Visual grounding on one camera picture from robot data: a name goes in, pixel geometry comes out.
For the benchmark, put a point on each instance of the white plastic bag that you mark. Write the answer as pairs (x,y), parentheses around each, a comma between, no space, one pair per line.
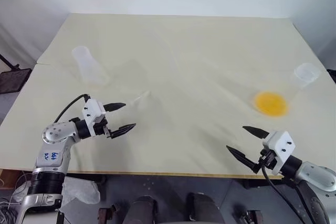
(81,191)

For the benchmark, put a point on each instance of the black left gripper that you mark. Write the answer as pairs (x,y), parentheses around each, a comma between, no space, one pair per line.
(99,127)

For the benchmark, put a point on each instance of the clear plastic cup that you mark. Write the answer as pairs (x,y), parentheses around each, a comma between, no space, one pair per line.
(89,68)

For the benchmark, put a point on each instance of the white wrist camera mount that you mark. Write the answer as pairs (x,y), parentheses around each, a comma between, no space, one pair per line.
(282,144)
(92,108)

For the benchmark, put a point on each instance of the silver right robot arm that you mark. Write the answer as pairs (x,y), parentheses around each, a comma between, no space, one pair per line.
(312,176)

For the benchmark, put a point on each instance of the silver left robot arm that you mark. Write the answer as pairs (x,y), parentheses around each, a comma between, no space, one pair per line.
(53,133)

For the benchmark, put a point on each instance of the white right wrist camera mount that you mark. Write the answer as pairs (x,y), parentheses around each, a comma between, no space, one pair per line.
(282,144)

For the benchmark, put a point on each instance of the large translucent plastic bottle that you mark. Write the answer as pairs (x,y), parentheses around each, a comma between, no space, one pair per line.
(286,93)

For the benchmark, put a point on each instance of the black stand rod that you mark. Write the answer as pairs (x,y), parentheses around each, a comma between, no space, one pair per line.
(9,62)

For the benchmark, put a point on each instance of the black mesh panel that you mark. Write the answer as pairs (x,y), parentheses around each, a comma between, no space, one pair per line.
(14,81)

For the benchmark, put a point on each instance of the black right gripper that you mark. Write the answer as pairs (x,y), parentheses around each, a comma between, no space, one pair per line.
(268,159)

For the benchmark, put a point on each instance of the brown metal bracket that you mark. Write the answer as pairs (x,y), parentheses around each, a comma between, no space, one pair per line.
(250,217)
(106,214)

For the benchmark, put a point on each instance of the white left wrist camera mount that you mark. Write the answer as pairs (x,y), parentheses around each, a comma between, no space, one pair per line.
(92,108)

